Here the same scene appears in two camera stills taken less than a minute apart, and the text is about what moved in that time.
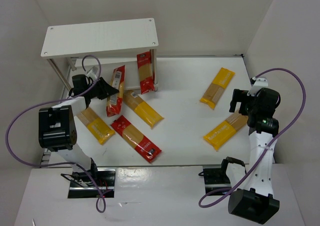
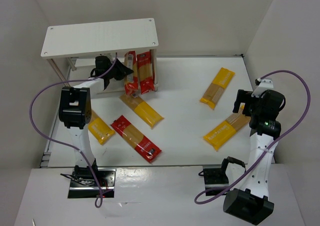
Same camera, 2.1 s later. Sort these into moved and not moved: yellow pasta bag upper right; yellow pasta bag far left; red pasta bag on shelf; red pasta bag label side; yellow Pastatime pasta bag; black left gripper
Moved: black left gripper; red pasta bag label side
Not moved: red pasta bag on shelf; yellow pasta bag upper right; yellow Pastatime pasta bag; yellow pasta bag far left
